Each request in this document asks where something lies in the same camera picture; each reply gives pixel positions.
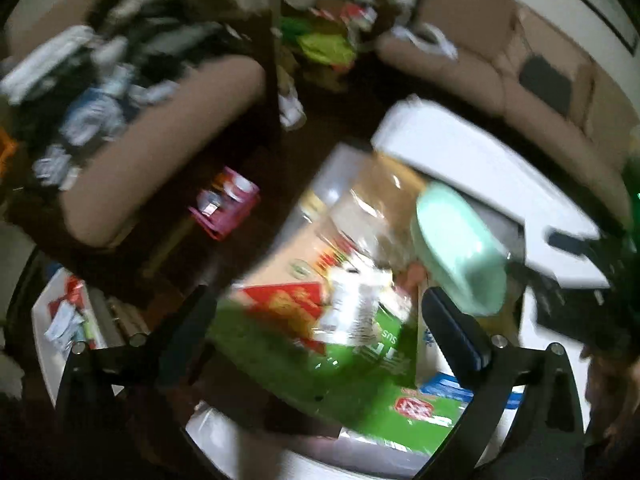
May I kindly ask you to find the green plastic dish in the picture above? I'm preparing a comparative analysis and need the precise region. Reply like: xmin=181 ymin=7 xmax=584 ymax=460
xmin=410 ymin=182 xmax=506 ymax=318

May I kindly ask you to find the person right hand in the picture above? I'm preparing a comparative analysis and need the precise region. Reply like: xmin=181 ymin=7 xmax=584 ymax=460
xmin=580 ymin=346 xmax=639 ymax=453

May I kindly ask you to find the brown armchair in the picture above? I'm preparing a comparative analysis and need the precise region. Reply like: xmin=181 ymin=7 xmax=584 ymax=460
xmin=1 ymin=0 xmax=266 ymax=248

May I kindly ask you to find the brown sofa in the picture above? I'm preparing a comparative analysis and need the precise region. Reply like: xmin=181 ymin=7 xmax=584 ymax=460
xmin=375 ymin=0 xmax=639 ymax=226

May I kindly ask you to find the clear plastic container bag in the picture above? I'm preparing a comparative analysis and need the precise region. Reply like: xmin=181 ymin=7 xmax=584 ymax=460
xmin=317 ymin=152 xmax=428 ymax=272

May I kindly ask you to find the pile of clothes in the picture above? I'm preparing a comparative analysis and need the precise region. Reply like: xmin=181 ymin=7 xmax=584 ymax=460
xmin=1 ymin=0 xmax=244 ymax=191

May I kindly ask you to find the bamboo skewer packet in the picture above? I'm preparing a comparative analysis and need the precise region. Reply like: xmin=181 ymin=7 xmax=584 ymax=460
xmin=207 ymin=263 xmax=464 ymax=455

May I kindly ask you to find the black cushion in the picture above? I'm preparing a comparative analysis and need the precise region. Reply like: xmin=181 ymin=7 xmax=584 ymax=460
xmin=518 ymin=54 xmax=573 ymax=117

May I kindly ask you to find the green yellow bag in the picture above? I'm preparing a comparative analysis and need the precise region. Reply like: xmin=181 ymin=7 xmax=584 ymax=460
xmin=280 ymin=16 xmax=357 ymax=68

